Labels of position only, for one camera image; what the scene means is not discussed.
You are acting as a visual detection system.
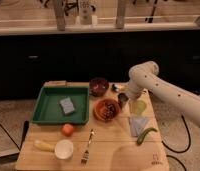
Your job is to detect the green plastic tray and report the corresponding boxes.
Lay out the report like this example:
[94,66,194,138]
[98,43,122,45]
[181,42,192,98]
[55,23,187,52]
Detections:
[31,86,89,125]

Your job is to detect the dark red bowl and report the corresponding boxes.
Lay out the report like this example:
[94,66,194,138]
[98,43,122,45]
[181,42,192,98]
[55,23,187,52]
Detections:
[89,77,109,97]

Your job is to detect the grey-blue cloth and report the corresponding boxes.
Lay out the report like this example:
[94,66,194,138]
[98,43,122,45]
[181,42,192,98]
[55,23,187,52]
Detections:
[129,116,148,137]

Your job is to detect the yellow-green plate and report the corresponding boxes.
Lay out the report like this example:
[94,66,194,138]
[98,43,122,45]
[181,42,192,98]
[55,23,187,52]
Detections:
[129,100,147,115]

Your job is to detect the orange-red bowl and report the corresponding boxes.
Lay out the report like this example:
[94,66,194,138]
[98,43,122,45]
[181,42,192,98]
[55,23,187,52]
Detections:
[93,98,121,122]

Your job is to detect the small metallic object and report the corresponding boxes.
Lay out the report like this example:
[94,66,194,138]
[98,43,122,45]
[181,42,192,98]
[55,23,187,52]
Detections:
[112,84,124,92]

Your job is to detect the white cup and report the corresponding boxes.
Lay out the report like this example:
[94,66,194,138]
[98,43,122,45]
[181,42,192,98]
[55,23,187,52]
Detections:
[54,139,74,159]

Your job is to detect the green chili pepper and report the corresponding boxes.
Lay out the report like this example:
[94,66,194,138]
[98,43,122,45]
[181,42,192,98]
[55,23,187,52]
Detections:
[136,127,158,146]

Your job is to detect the yellow banana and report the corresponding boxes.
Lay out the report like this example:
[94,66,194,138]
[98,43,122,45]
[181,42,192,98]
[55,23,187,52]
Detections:
[34,140,54,152]

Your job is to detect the dark purple grapes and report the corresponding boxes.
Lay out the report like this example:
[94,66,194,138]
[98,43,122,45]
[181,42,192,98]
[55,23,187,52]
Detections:
[105,104,115,116]

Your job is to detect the silver fork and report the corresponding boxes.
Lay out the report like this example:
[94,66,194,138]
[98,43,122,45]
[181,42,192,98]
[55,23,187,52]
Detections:
[81,129,95,164]

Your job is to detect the black cable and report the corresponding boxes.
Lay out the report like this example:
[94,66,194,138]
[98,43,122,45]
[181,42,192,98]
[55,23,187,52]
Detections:
[161,114,192,171]

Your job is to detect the orange fruit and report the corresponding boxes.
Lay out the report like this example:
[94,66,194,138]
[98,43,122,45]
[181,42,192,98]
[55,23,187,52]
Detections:
[61,124,74,137]

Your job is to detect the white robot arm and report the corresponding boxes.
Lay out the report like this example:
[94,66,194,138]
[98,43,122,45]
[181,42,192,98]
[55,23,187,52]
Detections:
[123,61,200,128]

